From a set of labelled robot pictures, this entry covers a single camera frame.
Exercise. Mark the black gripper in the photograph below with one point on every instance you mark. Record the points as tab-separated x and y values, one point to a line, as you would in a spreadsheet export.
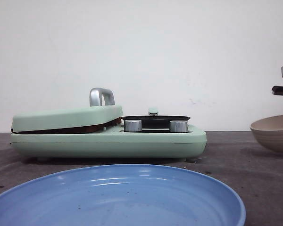
277	90

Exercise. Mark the beige ribbed bowl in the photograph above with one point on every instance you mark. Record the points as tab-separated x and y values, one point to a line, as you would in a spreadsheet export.
269	132

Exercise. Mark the white bread slice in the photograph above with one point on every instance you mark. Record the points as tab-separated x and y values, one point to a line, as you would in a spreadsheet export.
74	130
108	124

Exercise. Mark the mint green hinged lid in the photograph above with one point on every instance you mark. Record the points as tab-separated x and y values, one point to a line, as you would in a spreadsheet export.
102	109

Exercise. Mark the mint green breakfast maker base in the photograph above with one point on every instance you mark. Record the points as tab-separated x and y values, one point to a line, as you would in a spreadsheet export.
112	143

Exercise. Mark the right silver control knob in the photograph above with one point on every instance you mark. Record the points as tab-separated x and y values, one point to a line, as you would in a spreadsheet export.
178	126

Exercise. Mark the silver control knob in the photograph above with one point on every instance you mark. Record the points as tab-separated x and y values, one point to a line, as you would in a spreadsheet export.
132	126
178	126

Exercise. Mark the black round frying pan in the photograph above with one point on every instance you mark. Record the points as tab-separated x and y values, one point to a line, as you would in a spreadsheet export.
156	121

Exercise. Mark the left silver control knob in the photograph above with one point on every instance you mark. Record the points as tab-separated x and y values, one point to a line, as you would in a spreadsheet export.
132	126

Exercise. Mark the blue round plate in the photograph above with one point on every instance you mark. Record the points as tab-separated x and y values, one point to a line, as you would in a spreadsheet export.
122	195

